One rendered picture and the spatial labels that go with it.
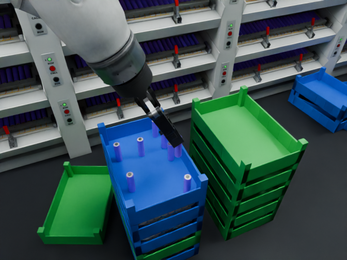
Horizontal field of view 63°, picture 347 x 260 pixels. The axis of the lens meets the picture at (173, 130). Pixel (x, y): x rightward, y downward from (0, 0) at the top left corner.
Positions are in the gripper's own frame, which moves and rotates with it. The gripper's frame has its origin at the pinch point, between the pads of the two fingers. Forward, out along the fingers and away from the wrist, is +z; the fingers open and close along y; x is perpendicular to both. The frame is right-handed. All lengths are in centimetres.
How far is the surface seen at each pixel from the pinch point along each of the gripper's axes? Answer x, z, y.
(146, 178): -12.6, 12.4, -2.3
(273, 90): 58, 78, -55
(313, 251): 17, 62, 24
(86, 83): -18, 9, -53
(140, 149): -10.3, 10.2, -10.1
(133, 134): -10.9, 13.2, -19.9
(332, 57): 93, 77, -51
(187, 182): -3.4, 10.8, 6.8
